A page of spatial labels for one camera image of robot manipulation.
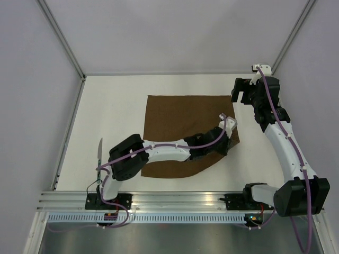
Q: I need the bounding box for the brown cloth napkin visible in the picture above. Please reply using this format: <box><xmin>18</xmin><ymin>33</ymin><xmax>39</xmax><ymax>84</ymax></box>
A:
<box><xmin>141</xmin><ymin>95</ymin><xmax>235</xmax><ymax>178</ymax></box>

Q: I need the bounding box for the green handled table knife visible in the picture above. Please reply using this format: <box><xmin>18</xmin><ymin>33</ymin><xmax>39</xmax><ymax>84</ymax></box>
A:
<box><xmin>96</xmin><ymin>138</ymin><xmax>103</xmax><ymax>184</ymax></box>

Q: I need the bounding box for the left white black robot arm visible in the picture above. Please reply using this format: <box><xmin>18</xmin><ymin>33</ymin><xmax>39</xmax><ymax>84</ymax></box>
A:
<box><xmin>97</xmin><ymin>122</ymin><xmax>235</xmax><ymax>210</ymax></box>

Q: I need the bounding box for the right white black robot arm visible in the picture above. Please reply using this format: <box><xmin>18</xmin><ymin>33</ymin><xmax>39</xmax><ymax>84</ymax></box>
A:
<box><xmin>231</xmin><ymin>77</ymin><xmax>330</xmax><ymax>217</ymax></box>

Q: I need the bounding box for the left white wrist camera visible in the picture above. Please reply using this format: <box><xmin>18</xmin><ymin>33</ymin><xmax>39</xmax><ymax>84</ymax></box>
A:
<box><xmin>218</xmin><ymin>113</ymin><xmax>237</xmax><ymax>138</ymax></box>

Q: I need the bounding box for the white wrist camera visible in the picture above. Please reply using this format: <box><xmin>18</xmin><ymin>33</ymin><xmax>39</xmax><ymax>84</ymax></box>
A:
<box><xmin>249</xmin><ymin>63</ymin><xmax>272</xmax><ymax>85</ymax></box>
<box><xmin>218</xmin><ymin>113</ymin><xmax>237</xmax><ymax>138</ymax></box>

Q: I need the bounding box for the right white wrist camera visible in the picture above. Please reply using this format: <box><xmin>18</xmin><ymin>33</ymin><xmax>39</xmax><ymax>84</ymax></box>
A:
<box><xmin>249</xmin><ymin>63</ymin><xmax>272</xmax><ymax>85</ymax></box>

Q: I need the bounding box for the right aluminium frame post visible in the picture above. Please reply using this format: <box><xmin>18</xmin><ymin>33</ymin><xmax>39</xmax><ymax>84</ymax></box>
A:
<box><xmin>272</xmin><ymin>0</ymin><xmax>317</xmax><ymax>75</ymax></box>

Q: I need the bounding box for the aluminium frame post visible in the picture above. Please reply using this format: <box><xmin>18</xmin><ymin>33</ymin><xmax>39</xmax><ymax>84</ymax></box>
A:
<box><xmin>36</xmin><ymin>0</ymin><xmax>86</xmax><ymax>80</ymax></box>
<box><xmin>272</xmin><ymin>0</ymin><xmax>317</xmax><ymax>75</ymax></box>

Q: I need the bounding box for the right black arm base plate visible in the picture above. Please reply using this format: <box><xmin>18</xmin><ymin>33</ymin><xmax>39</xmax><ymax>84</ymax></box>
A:
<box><xmin>219</xmin><ymin>193</ymin><xmax>273</xmax><ymax>211</ymax></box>

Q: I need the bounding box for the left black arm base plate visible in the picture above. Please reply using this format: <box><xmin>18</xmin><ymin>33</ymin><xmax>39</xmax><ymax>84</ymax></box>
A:
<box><xmin>85</xmin><ymin>193</ymin><xmax>132</xmax><ymax>211</ymax></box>

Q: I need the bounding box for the left aluminium side rail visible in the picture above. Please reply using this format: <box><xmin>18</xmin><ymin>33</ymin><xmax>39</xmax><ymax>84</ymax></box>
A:
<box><xmin>50</xmin><ymin>76</ymin><xmax>86</xmax><ymax>191</ymax></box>

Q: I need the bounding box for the aluminium front rail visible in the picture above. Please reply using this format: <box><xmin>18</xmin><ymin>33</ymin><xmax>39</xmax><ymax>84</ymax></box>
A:
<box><xmin>36</xmin><ymin>191</ymin><xmax>260</xmax><ymax>213</ymax></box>

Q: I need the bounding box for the white slotted cable duct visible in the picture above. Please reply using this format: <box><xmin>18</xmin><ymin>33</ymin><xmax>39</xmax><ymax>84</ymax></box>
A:
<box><xmin>47</xmin><ymin>212</ymin><xmax>245</xmax><ymax>224</ymax></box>

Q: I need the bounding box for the left aluminium frame post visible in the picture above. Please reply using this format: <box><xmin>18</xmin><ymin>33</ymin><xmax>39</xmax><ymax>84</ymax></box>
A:
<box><xmin>36</xmin><ymin>0</ymin><xmax>86</xmax><ymax>80</ymax></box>

